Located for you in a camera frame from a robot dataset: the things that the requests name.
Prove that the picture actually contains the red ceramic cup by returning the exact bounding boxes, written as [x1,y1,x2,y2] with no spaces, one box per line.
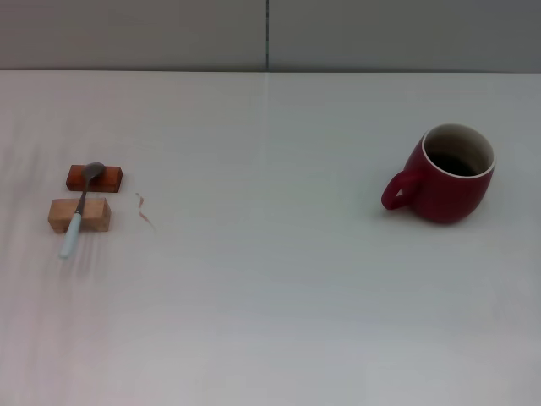
[381,123,498,224]

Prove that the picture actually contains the light blue handled spoon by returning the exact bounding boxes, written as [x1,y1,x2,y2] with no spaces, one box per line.
[58,162,107,260]

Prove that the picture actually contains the dark reddish wooden block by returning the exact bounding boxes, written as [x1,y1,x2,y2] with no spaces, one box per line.
[64,164,124,194]

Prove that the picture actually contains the light wooden block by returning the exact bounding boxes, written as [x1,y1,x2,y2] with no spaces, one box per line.
[47,198,112,233]

